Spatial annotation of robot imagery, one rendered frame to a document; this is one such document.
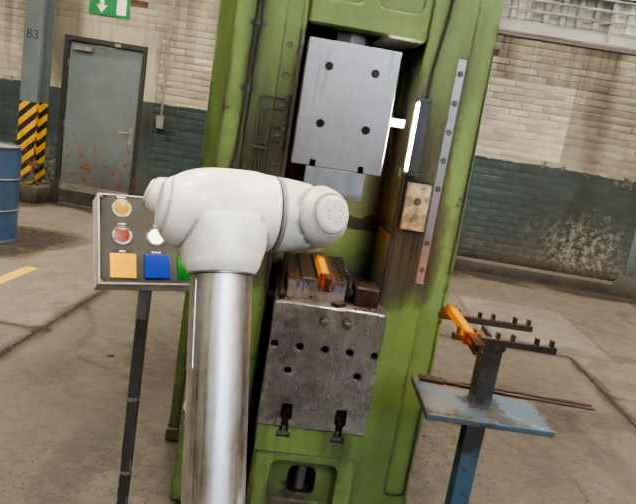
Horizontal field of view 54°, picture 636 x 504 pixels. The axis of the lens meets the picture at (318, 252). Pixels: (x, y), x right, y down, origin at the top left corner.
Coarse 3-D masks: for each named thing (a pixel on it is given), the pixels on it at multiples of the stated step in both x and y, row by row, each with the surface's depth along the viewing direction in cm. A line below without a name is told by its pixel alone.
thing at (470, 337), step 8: (448, 304) 210; (448, 312) 206; (456, 312) 202; (456, 320) 194; (464, 320) 194; (464, 328) 185; (464, 336) 179; (472, 336) 177; (480, 336) 179; (472, 344) 176; (480, 344) 170; (472, 352) 172; (480, 352) 170
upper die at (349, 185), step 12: (300, 168) 242; (312, 168) 204; (324, 168) 204; (300, 180) 227; (312, 180) 205; (324, 180) 205; (336, 180) 206; (348, 180) 206; (360, 180) 206; (348, 192) 207; (360, 192) 207
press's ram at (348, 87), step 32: (320, 64) 198; (352, 64) 198; (384, 64) 199; (320, 96) 200; (352, 96) 200; (384, 96) 201; (320, 128) 202; (352, 128) 202; (384, 128) 203; (320, 160) 204; (352, 160) 204
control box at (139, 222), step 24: (96, 216) 185; (120, 216) 186; (144, 216) 190; (96, 240) 183; (144, 240) 188; (96, 264) 181; (96, 288) 183; (120, 288) 186; (144, 288) 189; (168, 288) 192
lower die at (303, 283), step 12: (300, 252) 252; (312, 252) 251; (300, 264) 230; (312, 264) 234; (288, 276) 214; (300, 276) 216; (312, 276) 215; (336, 276) 220; (288, 288) 212; (300, 288) 212; (312, 288) 212; (336, 288) 213; (324, 300) 214; (336, 300) 214
